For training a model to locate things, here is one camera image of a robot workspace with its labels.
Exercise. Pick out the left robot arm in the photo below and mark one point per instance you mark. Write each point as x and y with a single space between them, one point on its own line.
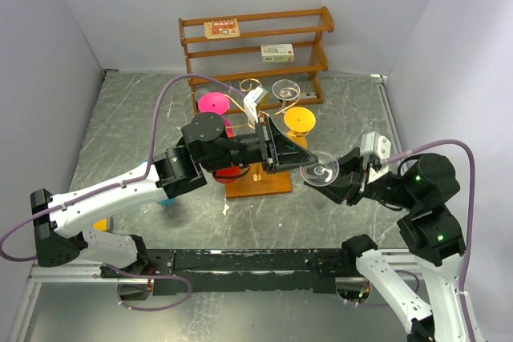
64 232

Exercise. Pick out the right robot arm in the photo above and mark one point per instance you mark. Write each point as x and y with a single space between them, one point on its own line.
431 233

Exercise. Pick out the red wine glass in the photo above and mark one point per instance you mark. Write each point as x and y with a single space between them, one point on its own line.
227 175

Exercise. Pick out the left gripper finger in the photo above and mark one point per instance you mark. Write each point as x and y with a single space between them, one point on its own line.
281 146
293 161

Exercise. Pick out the yellow wine glass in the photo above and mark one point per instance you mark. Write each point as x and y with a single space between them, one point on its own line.
300 121

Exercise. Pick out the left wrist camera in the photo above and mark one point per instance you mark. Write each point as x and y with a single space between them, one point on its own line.
253 102

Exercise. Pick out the yellow grey sponge block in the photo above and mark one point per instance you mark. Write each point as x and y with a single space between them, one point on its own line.
104 225

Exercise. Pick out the green white small box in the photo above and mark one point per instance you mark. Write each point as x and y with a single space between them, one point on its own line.
277 53

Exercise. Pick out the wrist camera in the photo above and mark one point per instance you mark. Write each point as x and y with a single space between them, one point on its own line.
374 149
253 102

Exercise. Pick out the gold wine glass rack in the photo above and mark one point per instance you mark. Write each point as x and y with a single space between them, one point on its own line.
257 182

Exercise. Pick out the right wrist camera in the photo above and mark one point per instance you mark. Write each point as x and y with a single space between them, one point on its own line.
374 149

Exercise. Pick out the blue wine glass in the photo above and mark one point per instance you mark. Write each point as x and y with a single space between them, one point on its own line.
163 201

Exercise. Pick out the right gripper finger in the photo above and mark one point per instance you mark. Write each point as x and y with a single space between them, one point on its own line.
344 188
350 166

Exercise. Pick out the clear wine glass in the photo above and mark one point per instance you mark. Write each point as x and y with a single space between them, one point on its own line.
318 175

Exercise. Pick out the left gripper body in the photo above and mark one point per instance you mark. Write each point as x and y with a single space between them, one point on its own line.
264 134

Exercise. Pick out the wooden shelf rack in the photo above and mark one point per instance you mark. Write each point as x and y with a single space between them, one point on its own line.
235 59

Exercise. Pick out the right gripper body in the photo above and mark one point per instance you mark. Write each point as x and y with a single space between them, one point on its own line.
362 191

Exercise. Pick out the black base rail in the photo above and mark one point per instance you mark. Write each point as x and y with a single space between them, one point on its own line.
318 270

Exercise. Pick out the pink wine glass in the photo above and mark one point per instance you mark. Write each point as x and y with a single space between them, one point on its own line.
218 103

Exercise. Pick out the frosted clear tall glass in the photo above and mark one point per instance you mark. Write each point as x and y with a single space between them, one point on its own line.
286 91

